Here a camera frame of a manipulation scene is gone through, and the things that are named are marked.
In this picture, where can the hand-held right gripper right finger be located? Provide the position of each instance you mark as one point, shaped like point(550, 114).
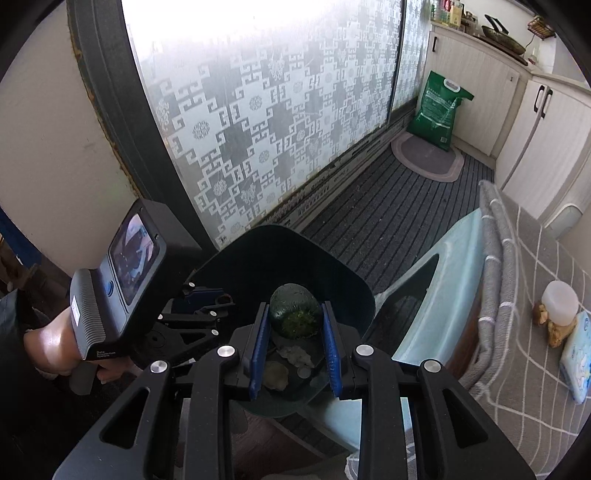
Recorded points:
point(331, 350)

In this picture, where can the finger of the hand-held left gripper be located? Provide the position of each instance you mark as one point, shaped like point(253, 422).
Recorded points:
point(210, 294)
point(184, 332)

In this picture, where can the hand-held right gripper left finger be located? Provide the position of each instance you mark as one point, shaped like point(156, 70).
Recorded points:
point(258, 350)

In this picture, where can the white tissue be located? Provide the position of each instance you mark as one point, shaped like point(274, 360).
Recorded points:
point(277, 374)

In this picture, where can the dark green trash bin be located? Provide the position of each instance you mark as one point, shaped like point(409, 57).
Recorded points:
point(277, 258)

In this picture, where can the person's left hand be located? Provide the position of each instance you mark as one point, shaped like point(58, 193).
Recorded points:
point(48, 344)

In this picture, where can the grey striped floor mat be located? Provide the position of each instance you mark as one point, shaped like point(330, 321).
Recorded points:
point(369, 221)

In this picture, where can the light blue plastic stool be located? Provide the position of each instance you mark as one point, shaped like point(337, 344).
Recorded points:
point(452, 258)

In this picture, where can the patterned frosted sliding door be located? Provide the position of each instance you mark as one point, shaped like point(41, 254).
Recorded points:
point(277, 92)

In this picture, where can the grey checked cloth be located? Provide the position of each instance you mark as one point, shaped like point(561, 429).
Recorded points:
point(521, 258)

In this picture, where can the grey oval mat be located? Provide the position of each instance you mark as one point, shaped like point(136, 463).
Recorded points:
point(427, 159)

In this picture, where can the brown crumpled wrapper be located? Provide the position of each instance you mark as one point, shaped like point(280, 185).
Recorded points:
point(556, 332)

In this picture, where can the blue and white tissue packet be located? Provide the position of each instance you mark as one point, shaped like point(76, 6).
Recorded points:
point(579, 360)

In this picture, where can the green sack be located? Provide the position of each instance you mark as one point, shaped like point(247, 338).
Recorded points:
point(438, 110)

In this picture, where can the white plastic bin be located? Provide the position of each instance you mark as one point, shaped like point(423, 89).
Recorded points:
point(561, 221)

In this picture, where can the white double-door cabinet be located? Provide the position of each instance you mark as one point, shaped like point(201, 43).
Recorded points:
point(554, 152)

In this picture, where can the clear plastic bottle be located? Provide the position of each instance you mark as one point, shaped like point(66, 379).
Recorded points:
point(441, 11)

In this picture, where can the black wok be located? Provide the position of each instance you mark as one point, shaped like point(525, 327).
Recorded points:
point(505, 39)

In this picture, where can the yellow bottle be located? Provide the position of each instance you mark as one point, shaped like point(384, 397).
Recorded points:
point(457, 14)

